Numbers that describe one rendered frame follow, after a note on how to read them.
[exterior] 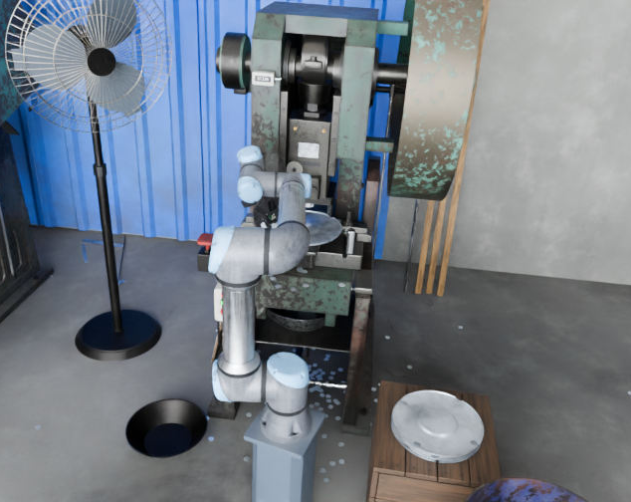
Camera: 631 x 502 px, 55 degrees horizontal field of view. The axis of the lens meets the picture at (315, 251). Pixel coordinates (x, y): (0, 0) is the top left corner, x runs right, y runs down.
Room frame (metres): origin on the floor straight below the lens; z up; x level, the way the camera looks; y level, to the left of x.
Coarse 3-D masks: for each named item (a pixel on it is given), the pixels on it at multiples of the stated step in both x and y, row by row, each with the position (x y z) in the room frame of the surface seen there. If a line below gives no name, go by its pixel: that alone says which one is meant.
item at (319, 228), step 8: (312, 216) 2.08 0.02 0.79; (320, 216) 2.09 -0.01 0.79; (328, 216) 2.09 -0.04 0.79; (312, 224) 2.00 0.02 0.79; (320, 224) 2.02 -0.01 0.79; (328, 224) 2.02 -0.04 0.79; (336, 224) 2.02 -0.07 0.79; (312, 232) 1.94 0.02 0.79; (320, 232) 1.95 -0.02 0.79; (328, 232) 1.95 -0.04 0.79; (336, 232) 1.95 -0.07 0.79; (312, 240) 1.88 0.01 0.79; (320, 240) 1.89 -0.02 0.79
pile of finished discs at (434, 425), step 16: (400, 400) 1.56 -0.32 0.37; (416, 400) 1.56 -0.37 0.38; (432, 400) 1.56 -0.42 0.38; (448, 400) 1.57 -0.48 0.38; (400, 416) 1.48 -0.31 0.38; (416, 416) 1.48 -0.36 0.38; (432, 416) 1.48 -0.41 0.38; (448, 416) 1.49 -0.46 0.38; (464, 416) 1.50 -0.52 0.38; (400, 432) 1.41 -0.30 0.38; (416, 432) 1.41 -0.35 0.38; (432, 432) 1.41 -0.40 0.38; (448, 432) 1.42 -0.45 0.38; (464, 432) 1.43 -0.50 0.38; (480, 432) 1.43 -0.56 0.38; (416, 448) 1.35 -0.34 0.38; (432, 448) 1.35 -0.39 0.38; (448, 448) 1.35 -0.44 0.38; (464, 448) 1.36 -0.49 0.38
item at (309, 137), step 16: (304, 112) 2.08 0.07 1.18; (320, 112) 2.08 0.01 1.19; (304, 128) 2.03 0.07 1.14; (320, 128) 2.02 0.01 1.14; (288, 144) 2.03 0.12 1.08; (304, 144) 2.02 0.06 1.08; (320, 144) 2.02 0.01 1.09; (288, 160) 2.03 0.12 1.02; (304, 160) 2.03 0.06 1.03; (320, 160) 2.02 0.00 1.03; (320, 176) 2.01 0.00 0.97; (320, 192) 2.02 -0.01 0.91
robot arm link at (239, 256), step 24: (216, 240) 1.28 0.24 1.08; (240, 240) 1.28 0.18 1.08; (264, 240) 1.28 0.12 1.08; (216, 264) 1.25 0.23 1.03; (240, 264) 1.26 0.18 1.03; (264, 264) 1.26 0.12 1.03; (240, 288) 1.26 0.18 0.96; (240, 312) 1.28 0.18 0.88; (240, 336) 1.28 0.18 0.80; (216, 360) 1.35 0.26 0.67; (240, 360) 1.28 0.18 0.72; (216, 384) 1.27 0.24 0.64; (240, 384) 1.27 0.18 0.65
